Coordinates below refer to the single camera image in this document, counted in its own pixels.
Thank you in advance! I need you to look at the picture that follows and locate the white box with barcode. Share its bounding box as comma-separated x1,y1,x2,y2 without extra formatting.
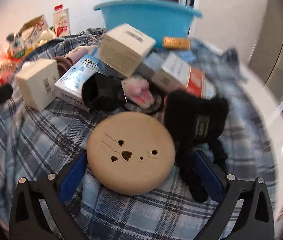
15,59,60,112

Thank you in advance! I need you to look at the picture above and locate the black fuzzy hair scrunchie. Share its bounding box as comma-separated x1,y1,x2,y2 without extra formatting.
164,90,229,203

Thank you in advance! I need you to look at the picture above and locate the round tan silicone lid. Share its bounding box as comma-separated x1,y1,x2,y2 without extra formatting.
87,112,176,196

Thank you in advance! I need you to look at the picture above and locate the red white cigarette carton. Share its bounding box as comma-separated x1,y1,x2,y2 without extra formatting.
151,52,217,99

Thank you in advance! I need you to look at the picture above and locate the white square box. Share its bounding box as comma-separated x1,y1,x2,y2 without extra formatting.
99,23,156,77

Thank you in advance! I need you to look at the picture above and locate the red snack bag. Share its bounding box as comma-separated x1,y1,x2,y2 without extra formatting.
0,45,19,87

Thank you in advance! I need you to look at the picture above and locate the green white paper cup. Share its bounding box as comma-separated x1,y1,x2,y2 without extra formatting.
6,33,26,59

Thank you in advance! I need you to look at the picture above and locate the open cardboard box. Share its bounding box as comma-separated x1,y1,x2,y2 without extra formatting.
18,15,48,48

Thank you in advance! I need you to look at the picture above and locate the Raison blue white box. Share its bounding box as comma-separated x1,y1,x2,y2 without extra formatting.
54,54,103,112

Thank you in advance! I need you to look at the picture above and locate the pink rolled mat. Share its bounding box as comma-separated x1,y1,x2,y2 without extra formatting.
54,46,94,77

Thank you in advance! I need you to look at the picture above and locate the strawberry milk bottle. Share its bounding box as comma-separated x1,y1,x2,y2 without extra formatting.
53,4,71,37

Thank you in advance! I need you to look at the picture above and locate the beige refrigerator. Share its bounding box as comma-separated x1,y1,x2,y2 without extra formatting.
249,0,283,111

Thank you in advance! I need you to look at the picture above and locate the gold wrapped packet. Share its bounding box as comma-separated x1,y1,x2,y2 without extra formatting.
162,37,191,50

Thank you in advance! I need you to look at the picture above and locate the blue plastic basin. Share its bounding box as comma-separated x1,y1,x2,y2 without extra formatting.
93,0,202,48

